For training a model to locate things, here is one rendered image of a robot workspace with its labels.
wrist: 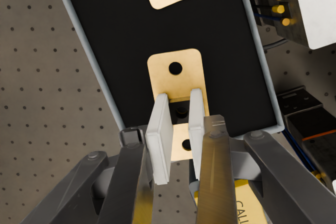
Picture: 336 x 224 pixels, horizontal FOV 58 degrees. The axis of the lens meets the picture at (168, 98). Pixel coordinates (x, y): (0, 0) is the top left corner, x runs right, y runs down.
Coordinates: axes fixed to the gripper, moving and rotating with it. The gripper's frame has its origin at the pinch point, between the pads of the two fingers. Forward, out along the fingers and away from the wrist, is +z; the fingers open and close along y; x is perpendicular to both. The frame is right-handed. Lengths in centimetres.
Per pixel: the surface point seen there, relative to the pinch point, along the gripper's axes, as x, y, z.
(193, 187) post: -10.9, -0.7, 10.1
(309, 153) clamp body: -18.0, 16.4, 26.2
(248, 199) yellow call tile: -11.6, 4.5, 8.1
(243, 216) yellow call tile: -13.4, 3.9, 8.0
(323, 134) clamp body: -16.9, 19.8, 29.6
